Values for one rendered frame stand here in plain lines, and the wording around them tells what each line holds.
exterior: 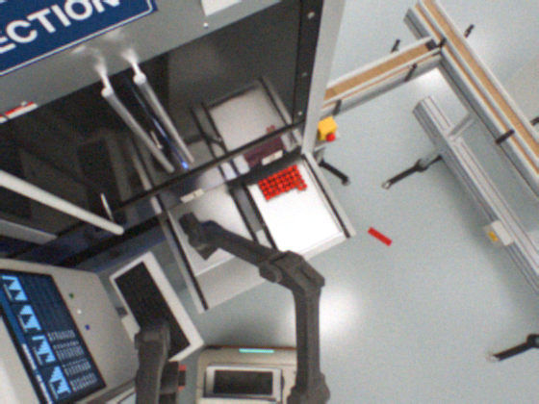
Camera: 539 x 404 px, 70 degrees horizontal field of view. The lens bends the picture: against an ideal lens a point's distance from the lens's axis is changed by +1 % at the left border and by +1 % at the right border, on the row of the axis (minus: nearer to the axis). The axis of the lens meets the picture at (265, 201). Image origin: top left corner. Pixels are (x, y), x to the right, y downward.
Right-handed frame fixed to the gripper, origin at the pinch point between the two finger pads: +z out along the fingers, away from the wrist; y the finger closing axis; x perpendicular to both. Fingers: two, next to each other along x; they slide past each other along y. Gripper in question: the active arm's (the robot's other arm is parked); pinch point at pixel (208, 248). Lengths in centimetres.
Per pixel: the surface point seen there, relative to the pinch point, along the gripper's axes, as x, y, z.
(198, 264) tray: 7.0, -0.4, 5.9
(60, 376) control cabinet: 47, -10, -43
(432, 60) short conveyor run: -125, -5, 1
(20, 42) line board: -4, 15, -101
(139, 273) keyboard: 27.9, 14.9, 10.5
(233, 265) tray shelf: -2.9, -10.2, 6.5
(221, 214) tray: -13.3, 8.6, 5.6
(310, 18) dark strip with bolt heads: -53, 2, -77
